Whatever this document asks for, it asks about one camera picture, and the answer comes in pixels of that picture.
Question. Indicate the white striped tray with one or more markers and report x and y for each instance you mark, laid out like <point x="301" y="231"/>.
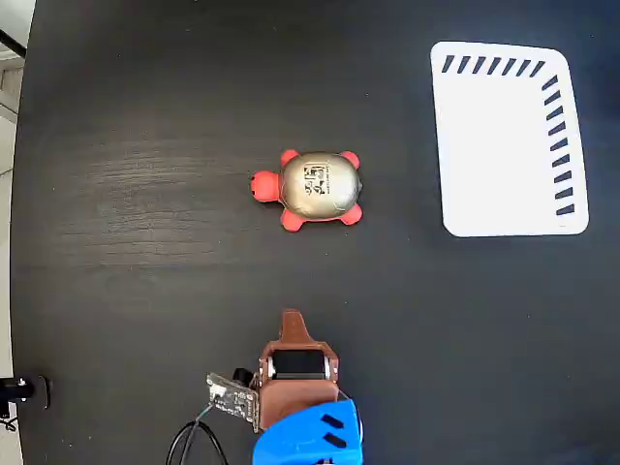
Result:
<point x="499" y="155"/>

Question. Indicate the red turtle toy gold shell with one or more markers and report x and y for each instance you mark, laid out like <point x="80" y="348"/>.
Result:
<point x="319" y="186"/>

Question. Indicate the black diagonal bar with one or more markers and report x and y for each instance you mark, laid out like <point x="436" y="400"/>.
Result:
<point x="12" y="42"/>

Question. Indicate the black table clamp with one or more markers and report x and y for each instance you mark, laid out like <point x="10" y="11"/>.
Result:
<point x="21" y="390"/>

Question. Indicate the black camera circuit board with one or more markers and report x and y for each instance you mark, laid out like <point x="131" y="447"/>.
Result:
<point x="235" y="399"/>

